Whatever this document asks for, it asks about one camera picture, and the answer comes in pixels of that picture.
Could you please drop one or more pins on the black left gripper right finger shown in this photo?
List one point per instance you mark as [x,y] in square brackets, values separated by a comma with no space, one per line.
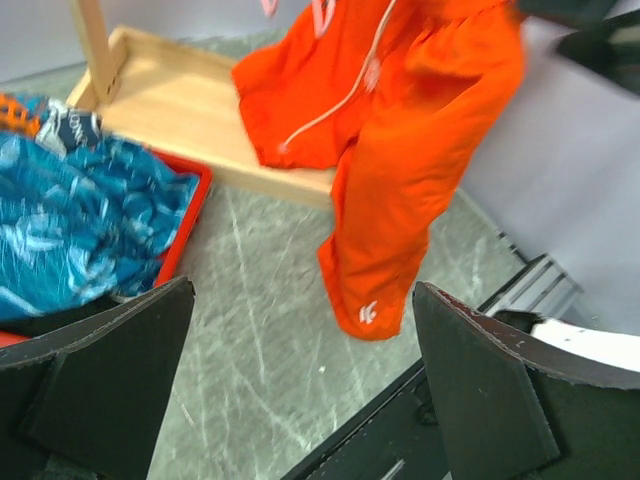
[511,406]

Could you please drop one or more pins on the orange dotted garment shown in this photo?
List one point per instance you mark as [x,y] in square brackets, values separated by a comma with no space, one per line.
[17,118]

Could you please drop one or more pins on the wooden clothes rack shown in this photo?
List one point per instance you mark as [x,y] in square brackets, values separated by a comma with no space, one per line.
[181,100]

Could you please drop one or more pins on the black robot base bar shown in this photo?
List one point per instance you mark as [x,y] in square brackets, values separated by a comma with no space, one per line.
[394,436]

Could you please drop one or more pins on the pink wire hanger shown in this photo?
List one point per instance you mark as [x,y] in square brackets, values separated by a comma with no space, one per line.
[269,7]

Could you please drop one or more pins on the navy printed garment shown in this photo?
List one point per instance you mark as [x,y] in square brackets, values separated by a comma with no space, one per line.
[67,128]

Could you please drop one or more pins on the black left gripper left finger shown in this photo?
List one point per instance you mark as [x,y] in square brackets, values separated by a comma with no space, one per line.
[95,391]

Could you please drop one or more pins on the red plastic bin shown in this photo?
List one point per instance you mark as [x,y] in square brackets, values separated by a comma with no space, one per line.
[171,257]

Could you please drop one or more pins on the orange drawstring shorts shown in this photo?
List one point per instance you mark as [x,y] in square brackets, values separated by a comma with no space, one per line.
[394,97]

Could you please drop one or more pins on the blue leaf-patterned shorts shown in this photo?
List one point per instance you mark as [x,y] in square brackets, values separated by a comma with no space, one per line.
[78,227]

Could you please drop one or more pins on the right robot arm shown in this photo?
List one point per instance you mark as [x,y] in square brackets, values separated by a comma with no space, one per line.
[607,46]

